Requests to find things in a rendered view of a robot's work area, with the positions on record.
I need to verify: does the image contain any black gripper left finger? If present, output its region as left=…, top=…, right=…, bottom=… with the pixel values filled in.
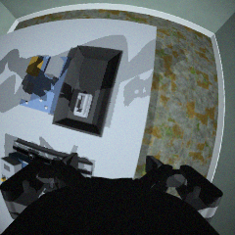
left=0, top=153, right=99, bottom=219

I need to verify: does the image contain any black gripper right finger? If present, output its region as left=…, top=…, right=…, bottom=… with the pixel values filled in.
left=126, top=156, right=223, bottom=223

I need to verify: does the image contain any brass-yellow block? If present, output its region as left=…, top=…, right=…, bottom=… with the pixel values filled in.
left=26, top=57, right=44, bottom=76

